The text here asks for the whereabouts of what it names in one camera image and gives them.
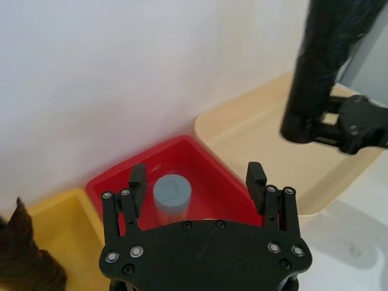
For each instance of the yellow plastic bin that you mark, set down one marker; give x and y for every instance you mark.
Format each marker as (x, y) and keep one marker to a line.
(69, 218)

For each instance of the red plastic bin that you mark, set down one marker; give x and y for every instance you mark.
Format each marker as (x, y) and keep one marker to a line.
(209, 182)

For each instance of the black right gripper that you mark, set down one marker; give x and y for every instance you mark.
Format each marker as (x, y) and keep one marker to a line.
(363, 124)

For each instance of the cream plastic tray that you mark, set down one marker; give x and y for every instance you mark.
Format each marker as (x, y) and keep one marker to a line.
(257, 127)

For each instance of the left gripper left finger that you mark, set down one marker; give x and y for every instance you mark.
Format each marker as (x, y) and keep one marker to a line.
(121, 212)

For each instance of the jar with grey lid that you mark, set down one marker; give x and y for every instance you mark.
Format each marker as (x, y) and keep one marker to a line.
(171, 194)

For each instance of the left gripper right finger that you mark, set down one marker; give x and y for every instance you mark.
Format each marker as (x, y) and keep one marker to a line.
(282, 209)

